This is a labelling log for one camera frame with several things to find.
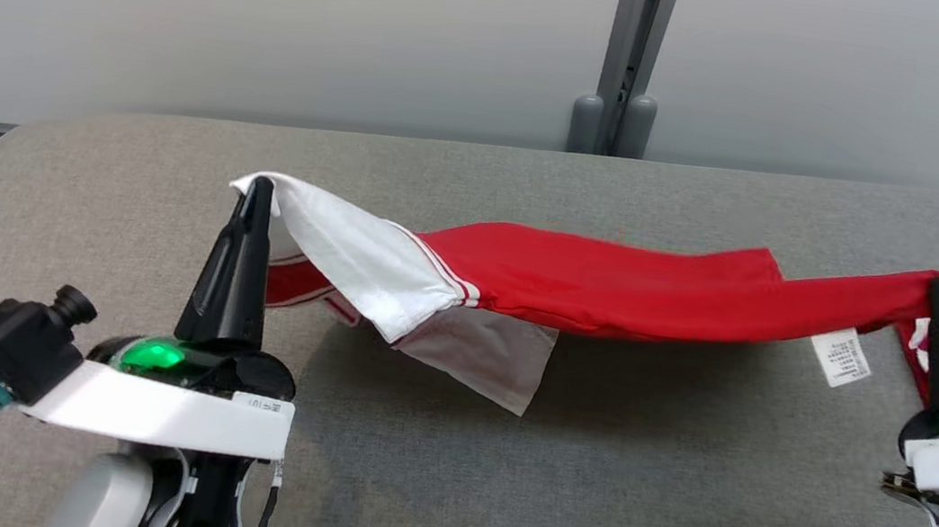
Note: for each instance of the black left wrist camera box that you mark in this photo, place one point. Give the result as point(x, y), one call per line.
point(14, 344)

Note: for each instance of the red jersey white striped sleeves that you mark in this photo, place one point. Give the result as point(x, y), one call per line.
point(612, 282)

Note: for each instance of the grey double partition post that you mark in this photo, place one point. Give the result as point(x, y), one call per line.
point(632, 31)

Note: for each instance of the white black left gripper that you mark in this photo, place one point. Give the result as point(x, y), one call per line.
point(160, 409)

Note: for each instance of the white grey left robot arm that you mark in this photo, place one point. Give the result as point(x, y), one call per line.
point(98, 500)

